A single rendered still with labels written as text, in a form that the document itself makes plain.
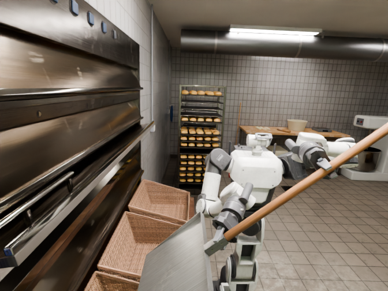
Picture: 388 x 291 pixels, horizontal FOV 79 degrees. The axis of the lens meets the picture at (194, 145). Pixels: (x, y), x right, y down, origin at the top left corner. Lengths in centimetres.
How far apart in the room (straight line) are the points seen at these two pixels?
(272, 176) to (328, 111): 537
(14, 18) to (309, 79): 594
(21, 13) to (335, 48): 382
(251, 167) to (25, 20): 107
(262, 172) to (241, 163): 12
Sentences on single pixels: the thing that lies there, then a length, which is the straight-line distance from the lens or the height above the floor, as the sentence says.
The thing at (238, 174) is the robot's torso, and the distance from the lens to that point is 128.
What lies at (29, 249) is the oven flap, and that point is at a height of 141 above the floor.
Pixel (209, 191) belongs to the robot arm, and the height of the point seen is 123.
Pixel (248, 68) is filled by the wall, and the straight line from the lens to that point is 586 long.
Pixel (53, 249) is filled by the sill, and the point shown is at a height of 116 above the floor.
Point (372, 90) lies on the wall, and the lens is 711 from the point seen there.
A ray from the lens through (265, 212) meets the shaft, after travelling 89.
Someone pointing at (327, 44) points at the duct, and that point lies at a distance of 411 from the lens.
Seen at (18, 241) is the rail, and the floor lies 144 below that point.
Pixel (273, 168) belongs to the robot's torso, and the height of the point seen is 136.
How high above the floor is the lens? 176
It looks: 14 degrees down
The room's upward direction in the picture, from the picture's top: 2 degrees clockwise
